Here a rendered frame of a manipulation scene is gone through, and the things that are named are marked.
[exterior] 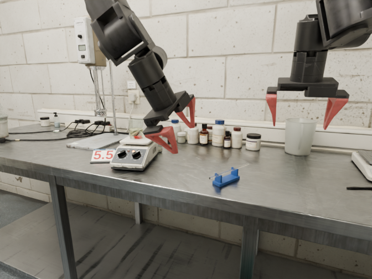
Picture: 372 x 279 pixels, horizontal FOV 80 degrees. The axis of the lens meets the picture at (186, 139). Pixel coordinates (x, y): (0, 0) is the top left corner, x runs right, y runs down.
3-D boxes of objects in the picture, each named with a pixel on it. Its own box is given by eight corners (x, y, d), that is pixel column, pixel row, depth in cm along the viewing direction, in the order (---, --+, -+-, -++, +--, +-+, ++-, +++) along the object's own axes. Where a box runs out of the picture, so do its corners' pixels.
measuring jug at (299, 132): (315, 161, 90) (321, 125, 86) (281, 157, 95) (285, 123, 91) (310, 149, 107) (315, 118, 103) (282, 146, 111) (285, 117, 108)
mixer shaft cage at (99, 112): (101, 116, 115) (96, 66, 109) (91, 115, 117) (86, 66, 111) (109, 114, 121) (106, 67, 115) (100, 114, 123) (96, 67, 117)
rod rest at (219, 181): (220, 187, 68) (220, 176, 67) (211, 184, 70) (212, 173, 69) (239, 179, 74) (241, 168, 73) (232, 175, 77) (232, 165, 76)
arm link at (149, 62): (120, 63, 41) (146, 50, 40) (130, 55, 47) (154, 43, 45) (139, 96, 44) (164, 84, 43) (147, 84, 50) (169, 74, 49)
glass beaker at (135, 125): (137, 136, 97) (136, 117, 95) (147, 138, 93) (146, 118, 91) (124, 139, 92) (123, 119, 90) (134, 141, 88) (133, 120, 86)
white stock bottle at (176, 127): (182, 139, 126) (182, 119, 123) (177, 141, 121) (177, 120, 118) (173, 138, 129) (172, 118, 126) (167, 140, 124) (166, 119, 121)
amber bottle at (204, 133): (202, 143, 119) (202, 122, 116) (209, 143, 117) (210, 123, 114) (198, 144, 115) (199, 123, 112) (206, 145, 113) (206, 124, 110)
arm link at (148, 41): (93, 42, 41) (129, 14, 38) (115, 32, 50) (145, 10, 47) (134, 96, 46) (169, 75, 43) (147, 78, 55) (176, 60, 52)
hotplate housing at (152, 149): (143, 171, 80) (142, 150, 78) (109, 170, 82) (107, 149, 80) (160, 153, 101) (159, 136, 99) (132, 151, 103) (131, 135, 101)
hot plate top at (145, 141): (148, 145, 85) (148, 142, 85) (118, 143, 87) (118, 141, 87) (156, 137, 97) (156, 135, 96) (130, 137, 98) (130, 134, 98)
